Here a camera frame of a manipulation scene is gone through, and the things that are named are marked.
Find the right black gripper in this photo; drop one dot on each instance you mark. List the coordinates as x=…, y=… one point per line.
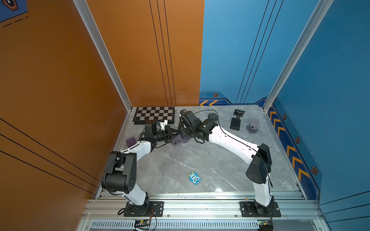
x=182, y=130

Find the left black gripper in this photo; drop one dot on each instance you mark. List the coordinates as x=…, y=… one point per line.
x=168, y=136

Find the dark grey round phone stand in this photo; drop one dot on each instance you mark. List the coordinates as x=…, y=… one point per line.
x=213, y=117

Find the black folding phone stand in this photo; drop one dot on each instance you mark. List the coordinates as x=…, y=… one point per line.
x=236, y=122

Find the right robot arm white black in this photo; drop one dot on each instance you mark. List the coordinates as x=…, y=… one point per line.
x=258, y=157

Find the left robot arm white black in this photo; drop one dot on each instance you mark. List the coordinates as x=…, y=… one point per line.
x=120, y=173

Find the black white chessboard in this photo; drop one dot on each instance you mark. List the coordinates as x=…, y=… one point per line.
x=144, y=114

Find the purple cube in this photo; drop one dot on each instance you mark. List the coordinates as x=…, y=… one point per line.
x=130, y=142

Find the left green circuit board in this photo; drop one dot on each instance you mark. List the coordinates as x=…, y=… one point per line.
x=142, y=225

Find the right circuit board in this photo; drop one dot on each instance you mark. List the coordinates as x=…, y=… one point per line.
x=266, y=225

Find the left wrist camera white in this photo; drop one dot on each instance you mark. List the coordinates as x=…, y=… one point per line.
x=162, y=124

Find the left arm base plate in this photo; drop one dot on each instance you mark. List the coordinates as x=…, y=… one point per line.
x=153, y=208

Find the aluminium front rail frame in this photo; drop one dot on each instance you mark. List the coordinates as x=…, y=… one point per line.
x=205, y=211

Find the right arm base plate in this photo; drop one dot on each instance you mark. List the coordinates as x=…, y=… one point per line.
x=252, y=209

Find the left aluminium corner post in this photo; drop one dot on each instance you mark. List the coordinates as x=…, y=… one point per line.
x=91, y=26

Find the aluminium corner post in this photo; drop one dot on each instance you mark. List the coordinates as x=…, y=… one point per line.
x=309, y=30
x=91, y=26

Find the right aluminium corner post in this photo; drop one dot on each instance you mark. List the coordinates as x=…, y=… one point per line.
x=309, y=30

